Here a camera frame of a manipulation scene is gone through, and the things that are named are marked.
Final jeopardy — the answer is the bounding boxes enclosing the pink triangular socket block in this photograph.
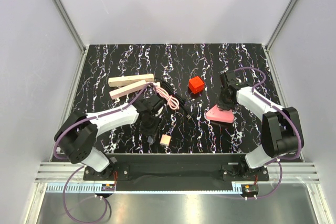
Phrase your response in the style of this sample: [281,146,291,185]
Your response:
[205,105,234,123]

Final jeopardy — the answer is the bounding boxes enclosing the red block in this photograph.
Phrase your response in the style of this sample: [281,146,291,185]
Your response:
[188,76,205,94]

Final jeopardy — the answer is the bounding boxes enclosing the dark grey plug block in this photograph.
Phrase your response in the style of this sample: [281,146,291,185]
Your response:
[147,136,155,145]

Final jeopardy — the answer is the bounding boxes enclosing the beige power strip red sockets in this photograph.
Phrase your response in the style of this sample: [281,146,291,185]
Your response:
[108,73,154,87]

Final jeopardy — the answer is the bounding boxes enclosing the pink plug adapter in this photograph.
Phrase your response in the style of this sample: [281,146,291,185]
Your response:
[160,134,171,146]

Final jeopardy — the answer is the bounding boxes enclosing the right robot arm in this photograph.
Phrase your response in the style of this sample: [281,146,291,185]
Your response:
[217,70,304,180]

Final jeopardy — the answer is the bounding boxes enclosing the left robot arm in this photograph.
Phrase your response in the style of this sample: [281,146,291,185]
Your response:
[54,95,164,180]

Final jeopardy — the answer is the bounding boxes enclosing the pink power strip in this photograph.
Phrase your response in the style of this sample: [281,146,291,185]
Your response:
[109,80,146,99]

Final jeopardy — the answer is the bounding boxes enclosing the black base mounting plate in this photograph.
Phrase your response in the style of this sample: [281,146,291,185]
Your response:
[82,154,269,193]

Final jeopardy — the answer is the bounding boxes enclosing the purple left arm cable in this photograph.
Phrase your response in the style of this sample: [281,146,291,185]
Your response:
[53,83,155,222]

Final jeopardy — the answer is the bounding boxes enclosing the pink coiled power cable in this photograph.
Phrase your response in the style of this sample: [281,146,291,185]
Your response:
[148,81,181,111]

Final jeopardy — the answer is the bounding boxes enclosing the black power strip cable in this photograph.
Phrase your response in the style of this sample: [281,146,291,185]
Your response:
[154,77,194,121]

